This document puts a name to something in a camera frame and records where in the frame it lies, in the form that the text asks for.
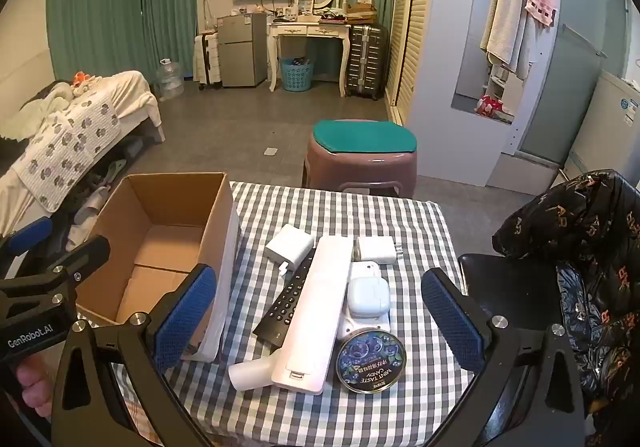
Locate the black printed jacket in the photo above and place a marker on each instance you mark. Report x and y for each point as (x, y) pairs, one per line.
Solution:
(590, 227)

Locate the clear water jug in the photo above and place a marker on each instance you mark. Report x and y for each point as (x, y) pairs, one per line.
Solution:
(167, 79)

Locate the white charger with prongs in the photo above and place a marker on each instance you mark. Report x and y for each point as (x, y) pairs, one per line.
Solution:
(375, 249)

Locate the white cylindrical device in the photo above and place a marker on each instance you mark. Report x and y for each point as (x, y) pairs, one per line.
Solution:
(250, 372)

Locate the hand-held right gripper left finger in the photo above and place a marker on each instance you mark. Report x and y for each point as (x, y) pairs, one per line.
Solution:
(185, 317)

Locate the person's left hand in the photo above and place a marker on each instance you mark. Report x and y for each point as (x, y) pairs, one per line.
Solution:
(37, 387)

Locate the small photo frame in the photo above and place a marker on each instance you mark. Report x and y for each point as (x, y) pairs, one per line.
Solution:
(305, 6)

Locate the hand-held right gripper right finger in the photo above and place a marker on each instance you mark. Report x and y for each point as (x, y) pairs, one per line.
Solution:
(452, 322)

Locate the white flower-print quilt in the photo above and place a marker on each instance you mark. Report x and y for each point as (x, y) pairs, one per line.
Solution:
(65, 147)

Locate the white appliance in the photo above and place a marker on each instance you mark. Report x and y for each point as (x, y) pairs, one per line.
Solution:
(610, 127)

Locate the wide green curtain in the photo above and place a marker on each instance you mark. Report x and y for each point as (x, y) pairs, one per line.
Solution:
(100, 12)

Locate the white router with rubber feet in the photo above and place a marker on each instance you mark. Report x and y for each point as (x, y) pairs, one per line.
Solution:
(365, 271)

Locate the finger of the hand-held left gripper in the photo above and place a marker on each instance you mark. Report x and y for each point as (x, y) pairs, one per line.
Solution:
(30, 234)
(85, 252)

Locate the white suitcase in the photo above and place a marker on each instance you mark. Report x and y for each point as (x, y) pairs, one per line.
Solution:
(207, 62)

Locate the black remote control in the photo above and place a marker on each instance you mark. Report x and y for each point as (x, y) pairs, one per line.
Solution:
(285, 302)

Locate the dark ribbed suitcase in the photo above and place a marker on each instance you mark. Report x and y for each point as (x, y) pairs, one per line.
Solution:
(367, 62)

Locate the red packet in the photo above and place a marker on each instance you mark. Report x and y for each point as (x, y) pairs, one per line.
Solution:
(490, 106)

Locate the brown cardboard box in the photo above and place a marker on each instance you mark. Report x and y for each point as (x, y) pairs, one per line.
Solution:
(165, 207)

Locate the bed with cream sheet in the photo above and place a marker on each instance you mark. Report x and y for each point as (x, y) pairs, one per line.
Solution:
(135, 92)

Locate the teal seat cushion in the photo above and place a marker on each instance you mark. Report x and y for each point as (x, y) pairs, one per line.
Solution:
(365, 134)

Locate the cream louvered wardrobe doors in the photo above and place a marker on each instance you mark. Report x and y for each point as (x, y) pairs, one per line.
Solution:
(412, 27)

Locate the white dressing table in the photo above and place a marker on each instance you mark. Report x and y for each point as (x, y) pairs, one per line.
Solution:
(310, 29)

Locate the grey mini fridge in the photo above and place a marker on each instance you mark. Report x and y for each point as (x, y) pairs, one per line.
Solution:
(242, 49)

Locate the round blue candy tin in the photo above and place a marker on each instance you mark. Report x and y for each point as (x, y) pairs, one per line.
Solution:
(370, 359)

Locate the frosted glass door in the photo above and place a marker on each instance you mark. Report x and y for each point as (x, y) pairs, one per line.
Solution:
(575, 52)

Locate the white slipper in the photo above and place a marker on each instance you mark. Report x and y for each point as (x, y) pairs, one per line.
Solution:
(92, 204)
(80, 234)

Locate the stack of brown boxes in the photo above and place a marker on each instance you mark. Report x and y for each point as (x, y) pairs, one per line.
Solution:
(362, 9)

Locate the white square charger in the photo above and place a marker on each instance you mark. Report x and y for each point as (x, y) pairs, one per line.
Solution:
(290, 244)

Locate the pale green duvet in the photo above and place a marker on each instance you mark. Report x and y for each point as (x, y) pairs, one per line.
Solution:
(52, 102)

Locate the grey checked tablecloth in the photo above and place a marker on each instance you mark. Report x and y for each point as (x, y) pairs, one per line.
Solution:
(425, 237)

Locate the white hanging towel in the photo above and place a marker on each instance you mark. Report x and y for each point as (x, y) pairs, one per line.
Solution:
(507, 17)

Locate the blue laundry basket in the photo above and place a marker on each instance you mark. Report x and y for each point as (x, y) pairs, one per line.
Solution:
(297, 75)

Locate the pink plastic stool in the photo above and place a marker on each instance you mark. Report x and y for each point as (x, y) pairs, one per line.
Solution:
(350, 167)

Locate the green slipper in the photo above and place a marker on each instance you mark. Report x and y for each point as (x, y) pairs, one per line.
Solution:
(116, 172)

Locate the orange plush toy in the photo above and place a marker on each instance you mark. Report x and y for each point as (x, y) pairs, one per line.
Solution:
(84, 78)

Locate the white earbuds case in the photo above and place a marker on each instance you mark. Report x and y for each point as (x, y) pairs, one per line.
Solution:
(367, 299)

